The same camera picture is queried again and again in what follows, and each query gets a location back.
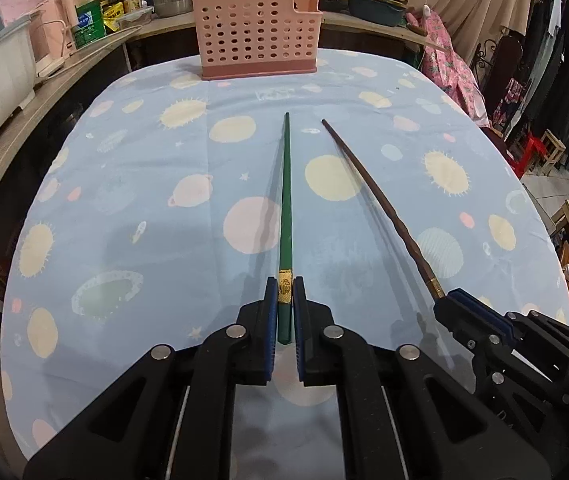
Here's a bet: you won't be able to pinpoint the wooden stool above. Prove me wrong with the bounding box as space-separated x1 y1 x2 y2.
539 130 567 176

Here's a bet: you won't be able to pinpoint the metal pot with lid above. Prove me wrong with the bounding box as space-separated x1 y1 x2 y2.
153 0 195 18

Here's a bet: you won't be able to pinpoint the hanging clothes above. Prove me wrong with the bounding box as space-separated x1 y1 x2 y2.
489 0 569 181

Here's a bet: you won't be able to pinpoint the green chopstick gold band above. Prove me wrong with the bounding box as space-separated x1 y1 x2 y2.
275 112 295 346

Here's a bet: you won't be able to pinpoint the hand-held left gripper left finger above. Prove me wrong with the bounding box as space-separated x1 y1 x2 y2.
23 276 280 480

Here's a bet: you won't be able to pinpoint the pink white appliance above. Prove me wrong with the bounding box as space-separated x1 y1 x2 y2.
29 0 78 73

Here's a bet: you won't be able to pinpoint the pink floral cloth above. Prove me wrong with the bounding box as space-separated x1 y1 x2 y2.
407 7 490 128

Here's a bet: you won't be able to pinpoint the clear glass container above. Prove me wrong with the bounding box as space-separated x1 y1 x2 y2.
114 7 155 29

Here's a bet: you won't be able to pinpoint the red plastic stool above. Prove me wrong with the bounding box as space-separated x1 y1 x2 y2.
507 132 547 178

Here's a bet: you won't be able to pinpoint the yellow packet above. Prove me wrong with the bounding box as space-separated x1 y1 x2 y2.
102 2 125 33

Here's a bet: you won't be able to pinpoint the pink perforated plastic basket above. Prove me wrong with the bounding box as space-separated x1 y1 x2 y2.
192 0 323 81

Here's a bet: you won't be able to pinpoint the brown chopstick gold band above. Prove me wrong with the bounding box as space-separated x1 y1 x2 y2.
320 119 447 301

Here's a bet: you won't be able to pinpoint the dark teal basin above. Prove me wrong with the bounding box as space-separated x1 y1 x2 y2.
347 0 410 28

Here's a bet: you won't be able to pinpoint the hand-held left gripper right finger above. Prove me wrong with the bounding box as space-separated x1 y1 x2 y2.
291 275 552 480

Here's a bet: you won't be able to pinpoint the beige curtain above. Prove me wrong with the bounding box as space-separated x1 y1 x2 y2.
394 0 540 61

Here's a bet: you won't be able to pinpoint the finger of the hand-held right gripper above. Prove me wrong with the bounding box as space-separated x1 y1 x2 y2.
445 287 569 367
434 299 569 406

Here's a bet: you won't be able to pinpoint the green canister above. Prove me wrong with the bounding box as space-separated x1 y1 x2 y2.
73 0 105 50

